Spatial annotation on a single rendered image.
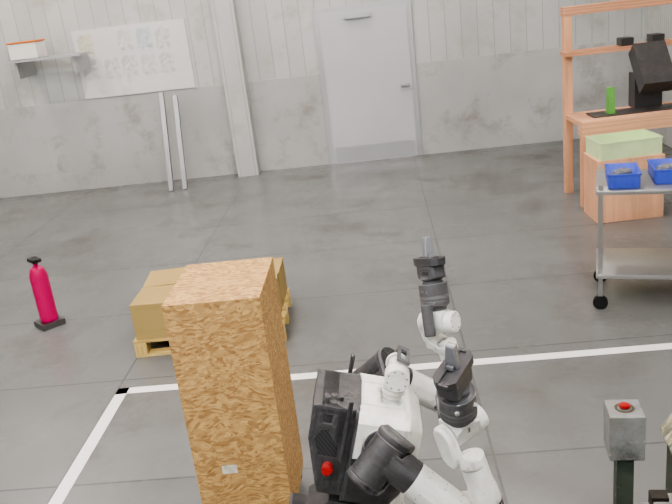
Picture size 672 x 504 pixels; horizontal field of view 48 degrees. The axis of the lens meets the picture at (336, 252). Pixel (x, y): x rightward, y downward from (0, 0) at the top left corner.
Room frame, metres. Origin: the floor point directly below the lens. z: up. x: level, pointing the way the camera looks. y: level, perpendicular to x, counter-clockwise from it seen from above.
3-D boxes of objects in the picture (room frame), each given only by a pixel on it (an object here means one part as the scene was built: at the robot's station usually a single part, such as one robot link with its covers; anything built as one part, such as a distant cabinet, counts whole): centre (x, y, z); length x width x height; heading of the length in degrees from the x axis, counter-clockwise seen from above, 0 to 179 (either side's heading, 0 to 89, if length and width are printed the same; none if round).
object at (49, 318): (6.01, 2.49, 0.31); 0.27 x 0.26 x 0.61; 86
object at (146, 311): (5.51, 1.00, 0.21); 1.20 x 0.87 x 0.42; 82
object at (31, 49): (10.81, 3.83, 2.10); 0.42 x 0.35 x 0.23; 85
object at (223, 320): (3.22, 0.53, 0.63); 0.50 x 0.42 x 1.25; 176
